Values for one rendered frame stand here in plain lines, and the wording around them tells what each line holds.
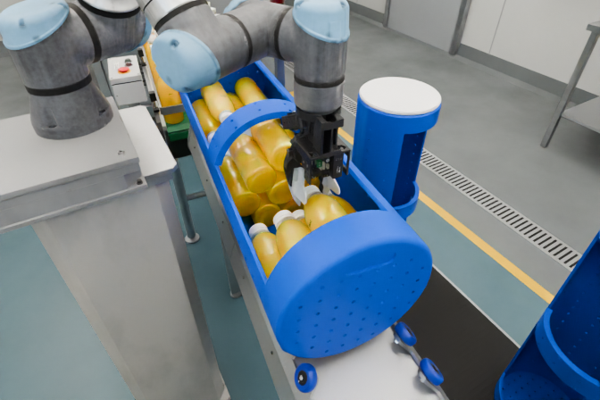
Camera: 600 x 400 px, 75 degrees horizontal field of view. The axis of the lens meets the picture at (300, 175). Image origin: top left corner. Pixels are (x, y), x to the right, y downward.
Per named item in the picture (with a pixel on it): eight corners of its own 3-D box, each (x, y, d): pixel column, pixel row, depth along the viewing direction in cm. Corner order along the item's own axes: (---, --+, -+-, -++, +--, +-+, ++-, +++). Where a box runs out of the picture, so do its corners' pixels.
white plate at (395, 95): (354, 107, 126) (354, 110, 127) (443, 117, 121) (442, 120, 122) (363, 73, 148) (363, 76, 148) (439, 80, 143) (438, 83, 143)
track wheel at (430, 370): (431, 386, 64) (440, 378, 63) (414, 361, 67) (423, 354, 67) (439, 388, 67) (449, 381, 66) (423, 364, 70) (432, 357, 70)
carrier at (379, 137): (337, 278, 181) (399, 290, 175) (353, 111, 127) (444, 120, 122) (345, 234, 202) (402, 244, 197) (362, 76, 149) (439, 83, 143)
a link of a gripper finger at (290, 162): (282, 187, 69) (291, 145, 64) (279, 182, 70) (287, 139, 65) (306, 185, 71) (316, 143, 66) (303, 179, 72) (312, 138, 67)
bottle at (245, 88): (229, 85, 120) (246, 112, 107) (248, 71, 120) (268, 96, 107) (241, 101, 125) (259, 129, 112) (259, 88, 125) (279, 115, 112)
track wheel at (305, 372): (314, 382, 63) (322, 381, 64) (303, 357, 66) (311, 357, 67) (298, 399, 64) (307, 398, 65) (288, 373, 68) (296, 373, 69)
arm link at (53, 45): (10, 79, 75) (-27, 5, 67) (75, 58, 84) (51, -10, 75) (43, 95, 70) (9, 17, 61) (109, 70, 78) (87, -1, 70)
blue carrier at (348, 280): (273, 381, 65) (281, 269, 49) (183, 130, 129) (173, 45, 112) (411, 328, 76) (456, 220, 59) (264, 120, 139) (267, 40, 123)
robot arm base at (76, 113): (45, 148, 74) (23, 101, 68) (26, 119, 83) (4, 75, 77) (124, 121, 82) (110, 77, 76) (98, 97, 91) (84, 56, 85)
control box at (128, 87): (118, 106, 135) (109, 79, 128) (115, 84, 149) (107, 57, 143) (147, 101, 138) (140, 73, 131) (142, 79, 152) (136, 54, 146)
